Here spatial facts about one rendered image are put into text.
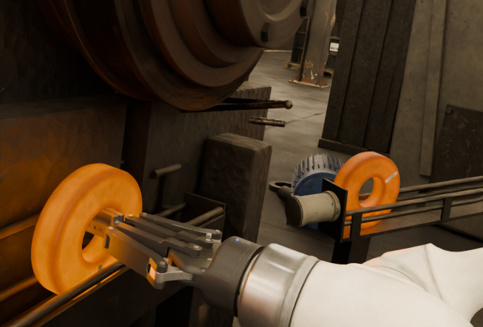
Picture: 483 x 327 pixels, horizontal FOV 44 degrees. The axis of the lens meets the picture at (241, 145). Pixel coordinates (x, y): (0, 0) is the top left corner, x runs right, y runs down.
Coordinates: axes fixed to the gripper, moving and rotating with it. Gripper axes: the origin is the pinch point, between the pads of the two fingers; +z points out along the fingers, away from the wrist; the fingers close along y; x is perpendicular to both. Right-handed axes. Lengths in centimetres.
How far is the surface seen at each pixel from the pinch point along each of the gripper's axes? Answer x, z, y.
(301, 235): -79, 35, 215
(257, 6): 26.4, -10.0, 10.8
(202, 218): -5.0, -2.9, 21.9
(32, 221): -1.4, 5.6, -3.6
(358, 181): -3, -16, 60
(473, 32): 31, -10, 287
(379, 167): 0, -19, 64
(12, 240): -3.7, 6.8, -5.0
